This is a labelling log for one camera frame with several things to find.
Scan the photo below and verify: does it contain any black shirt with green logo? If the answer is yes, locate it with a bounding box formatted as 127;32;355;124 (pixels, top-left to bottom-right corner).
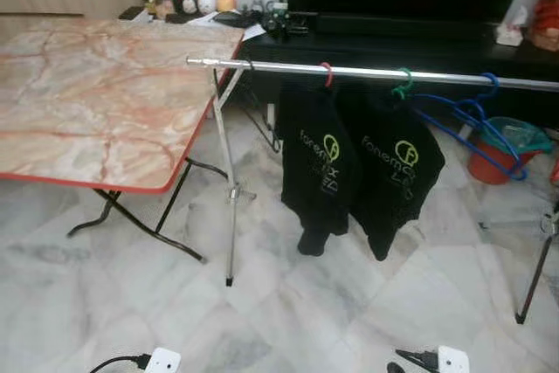
278;83;361;257
336;85;446;262

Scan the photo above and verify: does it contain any green plastic hanger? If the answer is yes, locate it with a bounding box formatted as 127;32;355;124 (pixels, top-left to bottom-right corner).
391;67;415;101

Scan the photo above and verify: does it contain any blue plastic hanger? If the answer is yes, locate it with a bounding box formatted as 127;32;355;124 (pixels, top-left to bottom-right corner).
409;73;530;182

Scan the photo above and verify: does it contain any teal plastic bag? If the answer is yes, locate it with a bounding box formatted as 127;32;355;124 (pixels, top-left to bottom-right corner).
479;116;553;155

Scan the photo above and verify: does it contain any orange plastic bucket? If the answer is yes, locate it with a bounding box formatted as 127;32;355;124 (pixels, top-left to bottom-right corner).
467;117;553;186

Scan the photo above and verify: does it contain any white tissue box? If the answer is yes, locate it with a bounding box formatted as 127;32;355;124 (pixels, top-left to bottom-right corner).
496;6;528;46

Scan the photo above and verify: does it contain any red seated figurine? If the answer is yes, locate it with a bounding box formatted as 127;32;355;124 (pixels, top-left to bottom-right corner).
530;0;559;51

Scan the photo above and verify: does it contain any black tv console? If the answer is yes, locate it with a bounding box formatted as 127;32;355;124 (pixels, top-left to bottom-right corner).
118;13;559;129

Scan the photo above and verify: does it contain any silver metal clothes rack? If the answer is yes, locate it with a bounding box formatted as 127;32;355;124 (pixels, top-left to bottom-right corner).
186;56;559;325

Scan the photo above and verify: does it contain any black electronic gadget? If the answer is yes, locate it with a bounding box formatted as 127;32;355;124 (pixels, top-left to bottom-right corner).
262;2;307;38

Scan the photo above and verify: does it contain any red lid figurine jar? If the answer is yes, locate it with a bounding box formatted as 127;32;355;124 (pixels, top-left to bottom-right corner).
150;0;176;20

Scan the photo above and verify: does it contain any marble pattern folding table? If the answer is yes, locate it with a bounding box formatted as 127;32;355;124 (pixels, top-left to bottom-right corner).
0;17;247;263

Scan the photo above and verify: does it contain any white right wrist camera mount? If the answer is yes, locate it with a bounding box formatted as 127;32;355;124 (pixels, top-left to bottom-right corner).
437;346;471;373

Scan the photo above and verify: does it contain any black wire hanger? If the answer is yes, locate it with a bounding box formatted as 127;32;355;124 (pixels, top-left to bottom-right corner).
236;60;282;154

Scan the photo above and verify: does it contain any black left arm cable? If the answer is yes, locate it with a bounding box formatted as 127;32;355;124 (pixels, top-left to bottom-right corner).
87;354;151;373

